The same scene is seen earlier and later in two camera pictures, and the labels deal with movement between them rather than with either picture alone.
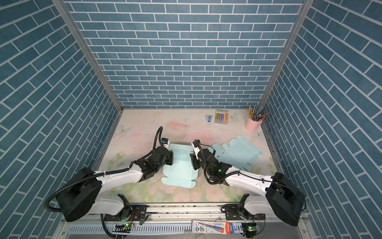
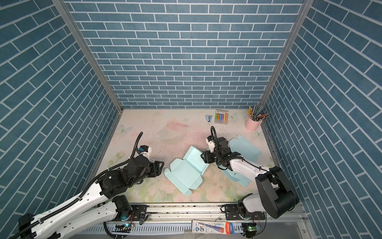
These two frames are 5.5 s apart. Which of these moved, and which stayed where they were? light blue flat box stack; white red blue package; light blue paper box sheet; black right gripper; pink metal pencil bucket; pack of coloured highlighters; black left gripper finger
Moved: black right gripper; light blue paper box sheet; black left gripper finger
Stayed: white red blue package; light blue flat box stack; pack of coloured highlighters; pink metal pencil bucket
